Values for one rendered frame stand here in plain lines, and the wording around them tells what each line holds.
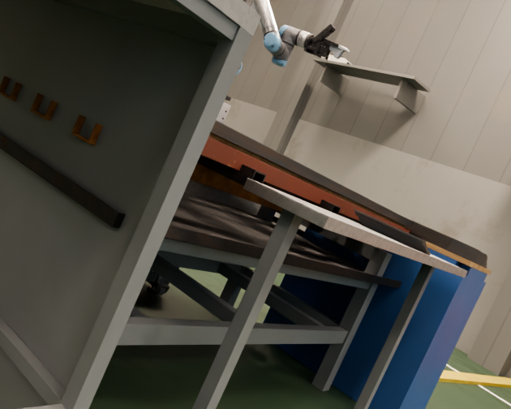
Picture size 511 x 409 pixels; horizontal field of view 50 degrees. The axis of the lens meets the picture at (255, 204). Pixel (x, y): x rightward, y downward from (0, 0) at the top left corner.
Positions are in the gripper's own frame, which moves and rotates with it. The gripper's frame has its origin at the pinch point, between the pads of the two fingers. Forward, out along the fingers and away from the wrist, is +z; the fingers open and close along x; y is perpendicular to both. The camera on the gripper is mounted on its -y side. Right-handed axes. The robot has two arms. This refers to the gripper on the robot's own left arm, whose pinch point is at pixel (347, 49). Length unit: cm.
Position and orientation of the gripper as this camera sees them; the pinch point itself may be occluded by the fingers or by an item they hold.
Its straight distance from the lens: 268.4
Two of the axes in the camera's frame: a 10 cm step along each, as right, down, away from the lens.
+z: 8.4, 4.1, -3.6
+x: -4.1, 0.3, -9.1
